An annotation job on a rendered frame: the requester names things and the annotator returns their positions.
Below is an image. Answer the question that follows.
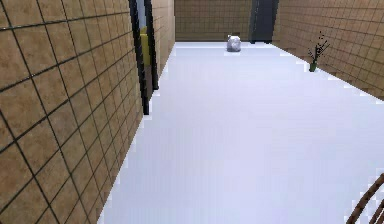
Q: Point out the green vase with dark twigs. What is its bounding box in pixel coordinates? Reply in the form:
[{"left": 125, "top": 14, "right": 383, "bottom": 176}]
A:
[{"left": 307, "top": 31, "right": 331, "bottom": 73}]

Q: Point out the yellow object behind doorway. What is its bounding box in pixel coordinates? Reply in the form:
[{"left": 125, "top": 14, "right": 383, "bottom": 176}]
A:
[{"left": 139, "top": 26, "right": 151, "bottom": 67}]

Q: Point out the dark grey room door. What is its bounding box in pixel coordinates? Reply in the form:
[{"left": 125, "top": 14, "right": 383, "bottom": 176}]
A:
[{"left": 249, "top": 0, "right": 280, "bottom": 45}]

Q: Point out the brown wooden chair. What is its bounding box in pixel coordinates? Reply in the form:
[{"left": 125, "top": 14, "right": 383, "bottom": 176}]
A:
[{"left": 345, "top": 173, "right": 384, "bottom": 224}]

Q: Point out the black door frame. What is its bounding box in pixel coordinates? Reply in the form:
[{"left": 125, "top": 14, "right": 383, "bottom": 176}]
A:
[{"left": 128, "top": 0, "right": 160, "bottom": 116}]

